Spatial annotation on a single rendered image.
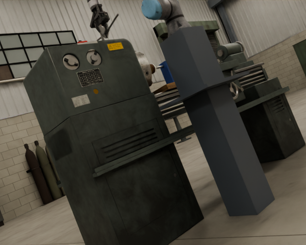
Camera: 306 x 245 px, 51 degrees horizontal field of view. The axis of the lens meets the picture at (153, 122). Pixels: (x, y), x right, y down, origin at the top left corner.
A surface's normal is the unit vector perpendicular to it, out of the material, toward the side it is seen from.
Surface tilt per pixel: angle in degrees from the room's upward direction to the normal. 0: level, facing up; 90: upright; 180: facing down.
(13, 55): 90
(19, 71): 90
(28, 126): 90
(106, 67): 90
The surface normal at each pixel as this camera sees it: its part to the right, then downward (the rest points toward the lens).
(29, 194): 0.64, -0.29
